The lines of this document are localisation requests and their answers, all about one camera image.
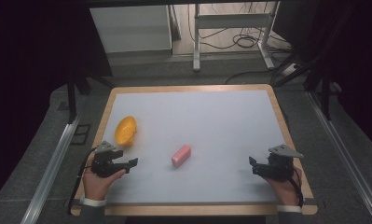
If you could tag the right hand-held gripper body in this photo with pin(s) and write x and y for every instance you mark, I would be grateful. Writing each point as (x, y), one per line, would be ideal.
(277, 166)

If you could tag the dark floor plate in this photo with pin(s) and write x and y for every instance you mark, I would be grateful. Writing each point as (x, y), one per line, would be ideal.
(81, 134)

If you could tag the white power strip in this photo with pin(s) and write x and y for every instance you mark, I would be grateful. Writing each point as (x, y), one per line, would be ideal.
(291, 69)

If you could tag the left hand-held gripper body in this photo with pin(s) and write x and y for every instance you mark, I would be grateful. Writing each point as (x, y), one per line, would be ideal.
(103, 164)

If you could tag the black metal stand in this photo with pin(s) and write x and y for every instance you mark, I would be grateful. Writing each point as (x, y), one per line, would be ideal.
(325, 93)
(71, 99)

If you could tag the aluminium rail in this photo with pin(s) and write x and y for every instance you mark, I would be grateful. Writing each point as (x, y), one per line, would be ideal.
(345, 158)
(50, 174)

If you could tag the person's left hand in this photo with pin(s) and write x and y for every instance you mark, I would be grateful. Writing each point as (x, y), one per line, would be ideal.
(96, 185)

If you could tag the pink soap bar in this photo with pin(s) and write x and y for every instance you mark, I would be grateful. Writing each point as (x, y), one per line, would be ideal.
(181, 155)

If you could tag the white metal desk frame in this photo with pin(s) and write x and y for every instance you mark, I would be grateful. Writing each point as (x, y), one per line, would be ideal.
(233, 21)

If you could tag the person's right hand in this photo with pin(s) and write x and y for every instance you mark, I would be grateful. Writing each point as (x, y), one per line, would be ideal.
(284, 191)

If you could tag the white cabinet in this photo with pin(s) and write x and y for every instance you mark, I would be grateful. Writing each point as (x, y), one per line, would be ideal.
(130, 28)

